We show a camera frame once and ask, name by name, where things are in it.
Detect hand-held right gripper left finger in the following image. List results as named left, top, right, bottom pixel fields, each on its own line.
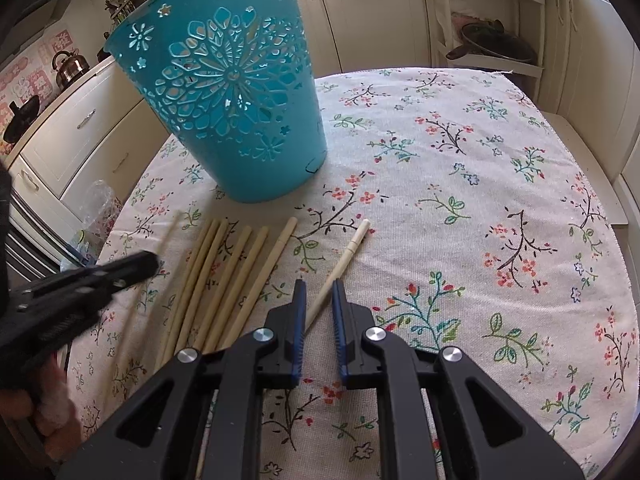
left=55, top=279, right=308, bottom=480

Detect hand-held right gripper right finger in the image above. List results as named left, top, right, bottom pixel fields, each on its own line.
left=331, top=280, right=586, bottom=480

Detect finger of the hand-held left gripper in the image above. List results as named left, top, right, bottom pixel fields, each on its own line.
left=75, top=251, right=162, bottom=293

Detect tan bamboo chopstick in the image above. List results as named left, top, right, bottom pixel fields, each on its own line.
left=202, top=226, right=270, bottom=356
left=155, top=219, right=217, bottom=368
left=190, top=226, right=253, bottom=353
left=170, top=217, right=230, bottom=358

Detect teal perforated plastic bucket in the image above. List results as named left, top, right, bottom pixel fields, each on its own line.
left=104, top=0, right=328, bottom=204

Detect person's left hand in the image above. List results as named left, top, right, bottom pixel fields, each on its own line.
left=0, top=355, right=83, bottom=463

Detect clear plastic bottle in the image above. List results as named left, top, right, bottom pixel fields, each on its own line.
left=75, top=180, right=123, bottom=261

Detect floral tablecloth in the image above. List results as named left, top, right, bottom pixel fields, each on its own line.
left=65, top=65, right=638, bottom=480

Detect white drawer cabinet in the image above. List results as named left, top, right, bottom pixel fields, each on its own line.
left=0, top=55, right=168, bottom=241

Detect black wok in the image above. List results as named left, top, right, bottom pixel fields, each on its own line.
left=2, top=94, right=42, bottom=143

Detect steel kettle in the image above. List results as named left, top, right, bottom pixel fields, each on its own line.
left=52, top=50, right=91, bottom=88

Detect cream tall cabinet doors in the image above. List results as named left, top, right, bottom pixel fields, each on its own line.
left=290, top=0, right=441, bottom=73

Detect dark pan with lid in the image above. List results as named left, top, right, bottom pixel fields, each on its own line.
left=445, top=20, right=538, bottom=66

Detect cream side cabinet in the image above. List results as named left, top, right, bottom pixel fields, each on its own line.
left=545, top=0, right=640, bottom=221

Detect white shelf rack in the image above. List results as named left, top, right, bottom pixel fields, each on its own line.
left=425, top=0, right=548, bottom=81

